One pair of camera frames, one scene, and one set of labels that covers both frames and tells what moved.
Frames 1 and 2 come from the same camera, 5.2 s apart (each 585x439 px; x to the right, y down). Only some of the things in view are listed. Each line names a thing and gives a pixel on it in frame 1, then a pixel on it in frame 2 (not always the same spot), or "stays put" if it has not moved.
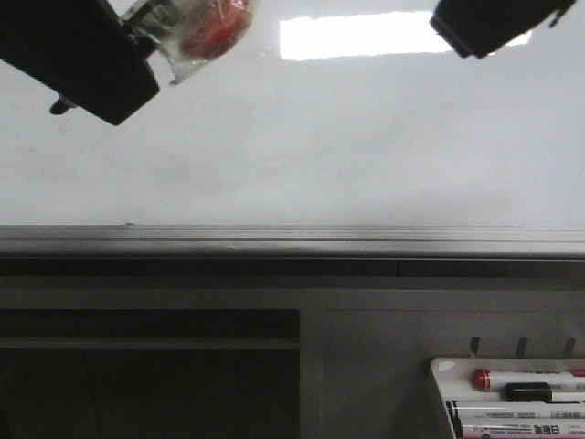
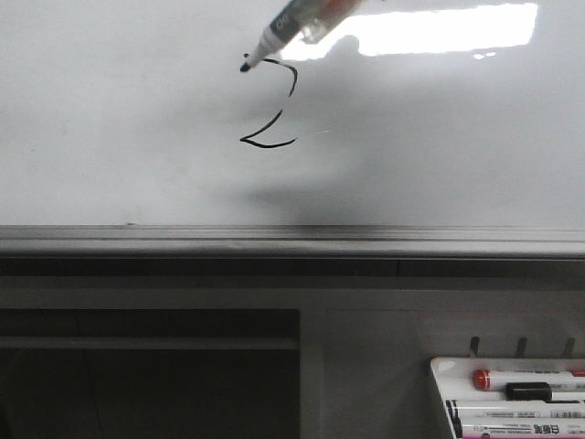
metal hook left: (473, 344) stays put
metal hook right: (569, 348) stays put
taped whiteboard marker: (188, 33) to (298, 21)
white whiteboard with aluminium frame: (335, 129) stays put
